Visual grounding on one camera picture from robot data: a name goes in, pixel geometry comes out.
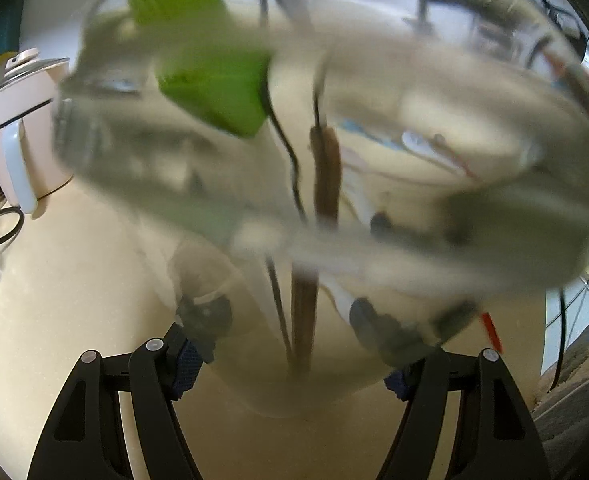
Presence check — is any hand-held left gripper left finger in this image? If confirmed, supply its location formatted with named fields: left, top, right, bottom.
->
left=27, top=294, right=232, bottom=480

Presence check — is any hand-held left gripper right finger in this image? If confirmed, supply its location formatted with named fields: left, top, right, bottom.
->
left=349, top=297, right=553, bottom=480

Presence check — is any red plastic spoon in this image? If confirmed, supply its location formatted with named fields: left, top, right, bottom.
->
left=479, top=311, right=504, bottom=356

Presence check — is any tall clear glass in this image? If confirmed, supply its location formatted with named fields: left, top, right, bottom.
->
left=52, top=0, right=589, bottom=420

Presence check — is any metal fork with brown handle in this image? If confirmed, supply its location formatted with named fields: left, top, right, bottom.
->
left=257, top=0, right=345, bottom=383

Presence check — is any green silicone brush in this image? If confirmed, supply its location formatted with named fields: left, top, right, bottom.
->
left=122, top=0, right=275, bottom=141

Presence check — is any white rice paddle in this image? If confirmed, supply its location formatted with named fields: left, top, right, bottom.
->
left=399, top=129, right=463, bottom=166

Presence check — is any blue plastic spork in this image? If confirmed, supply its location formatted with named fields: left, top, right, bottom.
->
left=342, top=119, right=405, bottom=151

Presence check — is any pale pink electric kettle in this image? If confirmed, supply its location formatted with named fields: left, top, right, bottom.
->
left=0, top=48, right=78, bottom=220

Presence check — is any black griddle cord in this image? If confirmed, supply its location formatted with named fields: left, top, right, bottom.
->
left=0, top=206, right=26, bottom=256

